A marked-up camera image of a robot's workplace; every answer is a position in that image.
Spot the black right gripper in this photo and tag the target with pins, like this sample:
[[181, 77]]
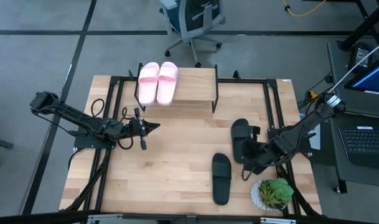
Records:
[[262, 155]]

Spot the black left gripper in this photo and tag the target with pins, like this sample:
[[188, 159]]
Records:
[[139, 127]]

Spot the black rubber slide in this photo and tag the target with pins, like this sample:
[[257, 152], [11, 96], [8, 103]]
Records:
[[239, 130], [221, 180]]

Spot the pink rubber slide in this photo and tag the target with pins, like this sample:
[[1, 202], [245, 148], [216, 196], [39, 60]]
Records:
[[167, 82], [148, 82]]

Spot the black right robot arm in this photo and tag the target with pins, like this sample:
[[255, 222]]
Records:
[[301, 127]]

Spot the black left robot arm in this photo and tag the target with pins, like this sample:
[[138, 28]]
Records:
[[80, 119]]

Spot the potted green succulent plant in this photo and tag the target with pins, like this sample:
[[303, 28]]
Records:
[[276, 193]]

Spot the pale blue box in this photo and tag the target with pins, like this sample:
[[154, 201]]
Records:
[[315, 141]]

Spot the yellow plug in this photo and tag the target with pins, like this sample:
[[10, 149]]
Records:
[[313, 95]]

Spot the black crossbar with silver brackets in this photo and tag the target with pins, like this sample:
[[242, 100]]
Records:
[[189, 218]]

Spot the dark grey equipment cart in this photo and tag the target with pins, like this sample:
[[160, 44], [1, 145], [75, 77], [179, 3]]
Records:
[[348, 174]]

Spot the grey blue office chair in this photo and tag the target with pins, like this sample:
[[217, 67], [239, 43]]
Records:
[[189, 18]]

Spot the black laptop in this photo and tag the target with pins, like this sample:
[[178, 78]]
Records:
[[366, 146]]

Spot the monitor with blue screen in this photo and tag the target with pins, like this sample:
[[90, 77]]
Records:
[[372, 77]]

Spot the thin white rod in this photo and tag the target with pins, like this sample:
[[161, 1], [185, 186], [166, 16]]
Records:
[[363, 61]]

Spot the black power brick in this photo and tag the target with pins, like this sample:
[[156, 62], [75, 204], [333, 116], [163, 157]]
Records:
[[360, 54]]

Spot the grey stand leg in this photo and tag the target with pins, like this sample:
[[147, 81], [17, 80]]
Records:
[[1, 143]]

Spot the black desk leg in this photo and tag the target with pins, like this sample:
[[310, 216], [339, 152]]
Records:
[[363, 28]]

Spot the wooden shelf black metal frame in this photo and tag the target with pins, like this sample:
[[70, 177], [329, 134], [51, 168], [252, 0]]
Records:
[[195, 84]]

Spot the black aluminium rig frame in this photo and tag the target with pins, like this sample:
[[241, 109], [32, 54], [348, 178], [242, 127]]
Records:
[[245, 81]]

